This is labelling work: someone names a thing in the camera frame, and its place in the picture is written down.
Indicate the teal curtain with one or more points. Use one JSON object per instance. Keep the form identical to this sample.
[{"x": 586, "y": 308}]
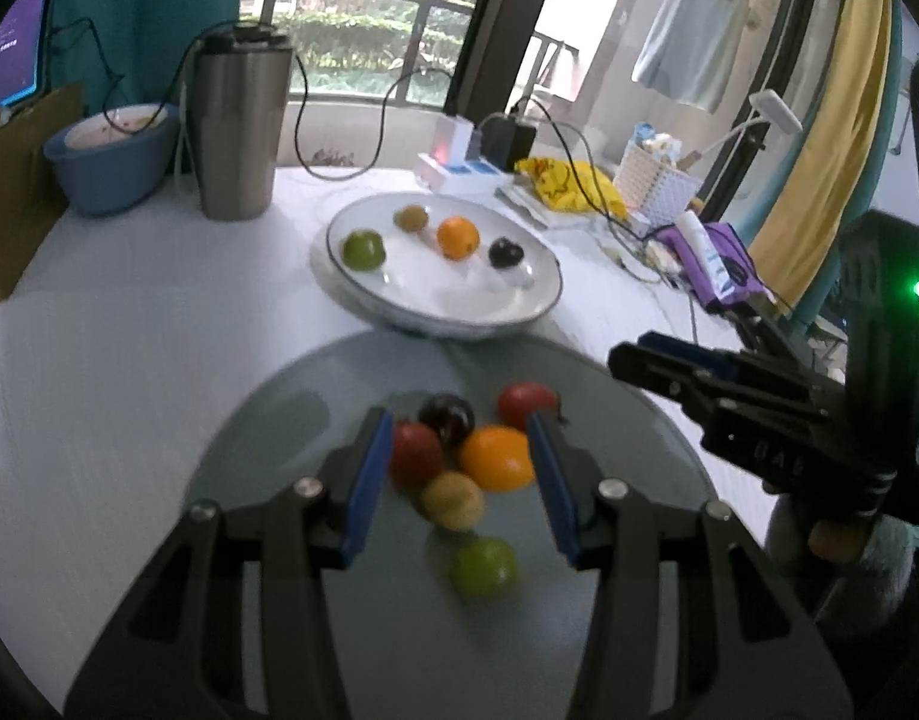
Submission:
[{"x": 125, "y": 51}]

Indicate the brown kiwi fruit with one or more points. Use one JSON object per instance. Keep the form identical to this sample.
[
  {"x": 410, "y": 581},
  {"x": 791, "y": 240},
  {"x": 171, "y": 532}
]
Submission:
[{"x": 411, "y": 218}]

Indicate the white power strip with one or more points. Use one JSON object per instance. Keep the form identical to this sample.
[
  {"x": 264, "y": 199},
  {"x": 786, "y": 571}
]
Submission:
[{"x": 477, "y": 177}]

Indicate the yellow duck plastic bag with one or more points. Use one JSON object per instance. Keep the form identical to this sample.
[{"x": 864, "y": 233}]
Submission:
[{"x": 572, "y": 186}]

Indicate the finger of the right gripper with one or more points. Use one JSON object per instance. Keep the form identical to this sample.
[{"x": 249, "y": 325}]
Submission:
[
  {"x": 670, "y": 360},
  {"x": 692, "y": 389}
]

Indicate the balcony railing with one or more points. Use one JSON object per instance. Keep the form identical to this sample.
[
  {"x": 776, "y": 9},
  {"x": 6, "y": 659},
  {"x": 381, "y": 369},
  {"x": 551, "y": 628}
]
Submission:
[{"x": 354, "y": 48}]

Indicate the white perforated basket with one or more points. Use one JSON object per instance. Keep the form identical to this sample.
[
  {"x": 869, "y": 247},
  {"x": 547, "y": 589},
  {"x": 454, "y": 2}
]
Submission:
[{"x": 655, "y": 190}]

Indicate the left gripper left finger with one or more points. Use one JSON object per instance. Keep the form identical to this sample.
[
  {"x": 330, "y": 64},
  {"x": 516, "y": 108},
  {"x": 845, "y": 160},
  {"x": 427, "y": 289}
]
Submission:
[{"x": 353, "y": 477}]

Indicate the green apple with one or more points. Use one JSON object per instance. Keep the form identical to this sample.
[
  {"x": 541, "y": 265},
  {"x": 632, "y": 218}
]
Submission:
[{"x": 364, "y": 250}]

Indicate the yellow fruit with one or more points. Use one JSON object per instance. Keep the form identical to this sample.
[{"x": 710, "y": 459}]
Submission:
[{"x": 453, "y": 501}]

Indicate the stainless steel tumbler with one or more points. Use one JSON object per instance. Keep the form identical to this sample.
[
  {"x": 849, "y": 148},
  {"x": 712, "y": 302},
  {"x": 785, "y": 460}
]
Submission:
[{"x": 239, "y": 88}]

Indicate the white tube bottle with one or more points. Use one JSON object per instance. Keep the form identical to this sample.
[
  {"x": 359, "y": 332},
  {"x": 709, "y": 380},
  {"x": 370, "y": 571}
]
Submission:
[{"x": 713, "y": 276}]

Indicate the orange fruit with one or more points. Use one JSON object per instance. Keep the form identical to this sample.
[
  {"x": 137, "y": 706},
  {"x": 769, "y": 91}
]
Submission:
[
  {"x": 458, "y": 238},
  {"x": 497, "y": 459}
]

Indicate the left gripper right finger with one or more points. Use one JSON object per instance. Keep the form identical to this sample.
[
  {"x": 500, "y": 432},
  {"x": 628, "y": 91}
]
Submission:
[{"x": 568, "y": 480}]

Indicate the yellow curtain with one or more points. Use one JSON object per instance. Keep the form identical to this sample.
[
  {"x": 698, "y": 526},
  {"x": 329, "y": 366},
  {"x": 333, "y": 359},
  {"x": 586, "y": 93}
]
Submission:
[{"x": 835, "y": 170}]

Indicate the red fruit with stem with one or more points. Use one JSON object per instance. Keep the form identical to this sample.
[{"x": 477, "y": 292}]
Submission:
[{"x": 519, "y": 401}]

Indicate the blue bowl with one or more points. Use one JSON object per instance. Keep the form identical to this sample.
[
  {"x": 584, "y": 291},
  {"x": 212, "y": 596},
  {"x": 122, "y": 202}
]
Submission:
[{"x": 104, "y": 170}]

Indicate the white desk lamp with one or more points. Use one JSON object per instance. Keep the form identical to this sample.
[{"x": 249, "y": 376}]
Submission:
[{"x": 769, "y": 108}]

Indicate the purple cloth pouch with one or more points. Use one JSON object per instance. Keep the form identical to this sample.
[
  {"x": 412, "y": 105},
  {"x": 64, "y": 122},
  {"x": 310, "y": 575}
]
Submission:
[{"x": 740, "y": 266}]

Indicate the cardboard box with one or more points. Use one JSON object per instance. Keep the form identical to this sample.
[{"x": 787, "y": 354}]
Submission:
[{"x": 31, "y": 201}]

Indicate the white charger adapter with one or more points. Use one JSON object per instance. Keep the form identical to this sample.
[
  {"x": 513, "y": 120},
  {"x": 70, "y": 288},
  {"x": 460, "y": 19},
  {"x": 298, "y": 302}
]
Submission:
[{"x": 452, "y": 136}]

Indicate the small red fruit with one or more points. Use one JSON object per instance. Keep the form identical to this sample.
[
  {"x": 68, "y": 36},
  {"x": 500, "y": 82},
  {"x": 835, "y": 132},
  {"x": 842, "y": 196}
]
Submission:
[{"x": 418, "y": 456}]

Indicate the tablet with purple screen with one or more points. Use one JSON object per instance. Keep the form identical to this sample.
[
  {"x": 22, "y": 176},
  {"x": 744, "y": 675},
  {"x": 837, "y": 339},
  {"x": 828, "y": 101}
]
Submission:
[{"x": 23, "y": 32}]

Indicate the white plate dark rim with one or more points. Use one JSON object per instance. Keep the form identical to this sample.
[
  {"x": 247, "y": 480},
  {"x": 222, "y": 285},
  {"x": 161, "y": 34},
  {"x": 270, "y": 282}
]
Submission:
[{"x": 417, "y": 289}]

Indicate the light blue hanging towel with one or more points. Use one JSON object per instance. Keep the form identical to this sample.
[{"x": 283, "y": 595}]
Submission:
[{"x": 690, "y": 50}]

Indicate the dark plum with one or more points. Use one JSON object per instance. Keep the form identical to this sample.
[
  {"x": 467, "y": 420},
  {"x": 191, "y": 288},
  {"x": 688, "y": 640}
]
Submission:
[
  {"x": 504, "y": 254},
  {"x": 450, "y": 417}
]

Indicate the black power adapter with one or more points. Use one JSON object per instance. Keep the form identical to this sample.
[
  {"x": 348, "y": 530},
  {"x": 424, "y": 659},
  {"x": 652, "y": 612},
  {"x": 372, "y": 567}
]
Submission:
[{"x": 505, "y": 140}]

